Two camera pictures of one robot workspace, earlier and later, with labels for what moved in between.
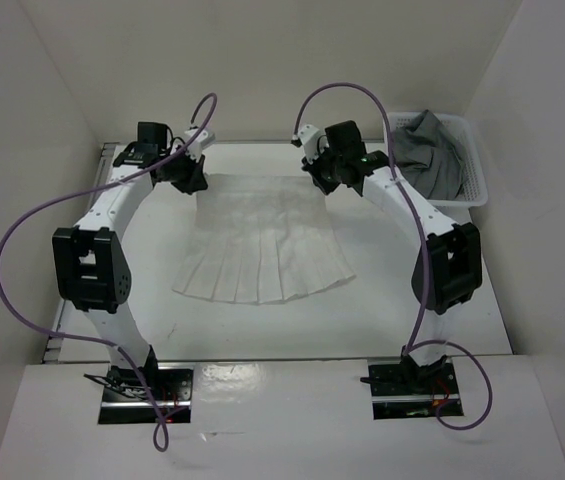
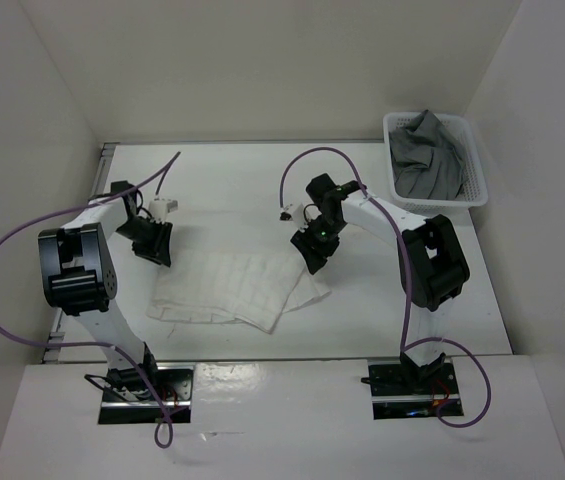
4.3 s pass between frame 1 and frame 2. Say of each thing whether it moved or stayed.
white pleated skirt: moved
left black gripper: moved
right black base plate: stayed
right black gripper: moved
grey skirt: stayed
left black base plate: stayed
